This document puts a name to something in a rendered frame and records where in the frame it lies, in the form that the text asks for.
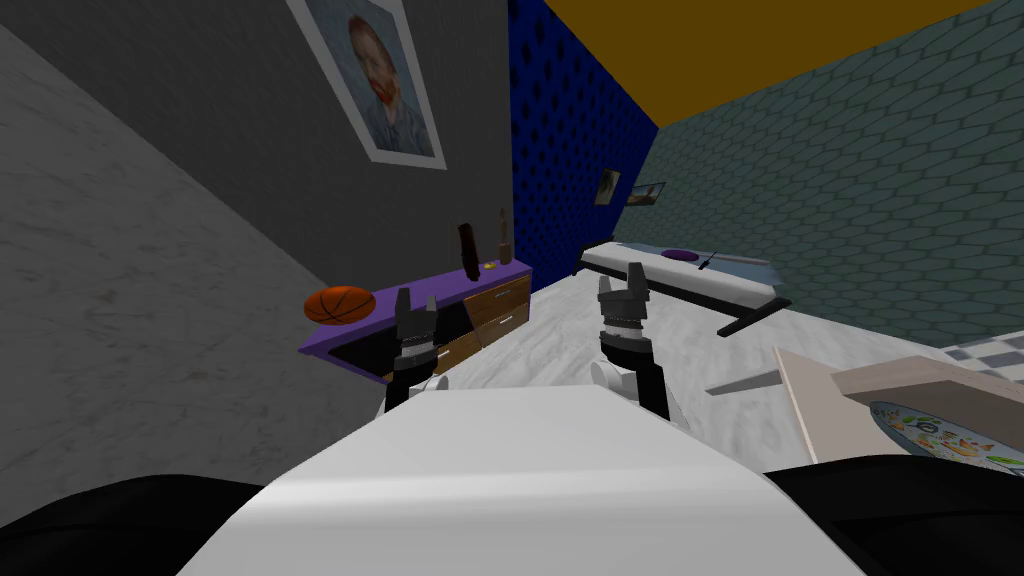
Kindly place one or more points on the framed portrait painting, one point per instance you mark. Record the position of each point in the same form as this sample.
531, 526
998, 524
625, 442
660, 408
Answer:
376, 80

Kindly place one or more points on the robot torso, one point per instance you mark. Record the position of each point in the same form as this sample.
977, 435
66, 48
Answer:
512, 488

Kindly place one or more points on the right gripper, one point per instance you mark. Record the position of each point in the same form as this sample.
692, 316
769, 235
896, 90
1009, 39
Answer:
624, 307

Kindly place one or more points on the purple-topped wooden sideboard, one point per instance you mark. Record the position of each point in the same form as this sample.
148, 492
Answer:
448, 288

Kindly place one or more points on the small dark wall picture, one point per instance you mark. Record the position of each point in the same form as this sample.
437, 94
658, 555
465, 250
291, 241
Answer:
608, 186

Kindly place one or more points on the small landscape wall picture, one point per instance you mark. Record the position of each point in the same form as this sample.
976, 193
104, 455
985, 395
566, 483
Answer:
645, 194

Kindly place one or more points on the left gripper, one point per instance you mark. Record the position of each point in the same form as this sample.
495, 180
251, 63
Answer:
416, 326

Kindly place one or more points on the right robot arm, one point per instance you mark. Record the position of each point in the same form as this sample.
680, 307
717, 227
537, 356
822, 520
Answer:
632, 356

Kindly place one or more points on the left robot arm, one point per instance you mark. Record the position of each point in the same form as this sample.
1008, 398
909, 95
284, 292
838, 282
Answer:
120, 532

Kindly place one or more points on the beige wooden table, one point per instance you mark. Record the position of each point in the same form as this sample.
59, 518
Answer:
832, 416

